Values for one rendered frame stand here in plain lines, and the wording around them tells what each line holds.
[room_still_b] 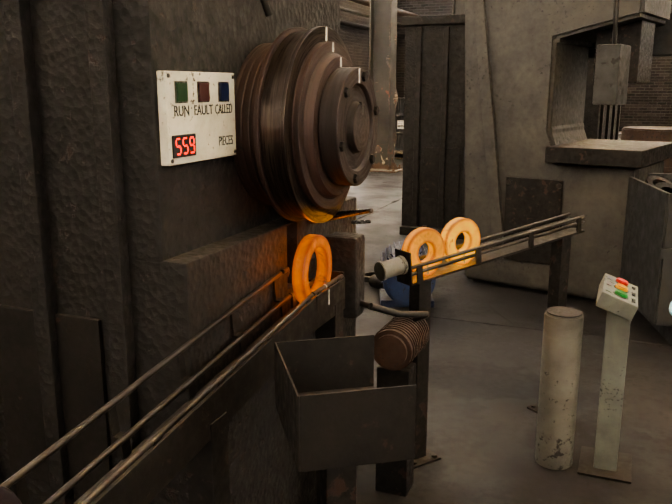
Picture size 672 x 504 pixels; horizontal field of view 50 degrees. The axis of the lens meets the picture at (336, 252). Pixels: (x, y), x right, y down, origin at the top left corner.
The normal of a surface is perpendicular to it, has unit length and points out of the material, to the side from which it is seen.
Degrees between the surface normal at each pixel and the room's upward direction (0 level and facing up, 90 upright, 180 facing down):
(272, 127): 86
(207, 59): 90
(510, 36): 90
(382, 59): 90
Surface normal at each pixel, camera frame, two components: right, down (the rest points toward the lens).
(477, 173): -0.59, 0.18
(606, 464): -0.37, 0.21
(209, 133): 0.93, 0.08
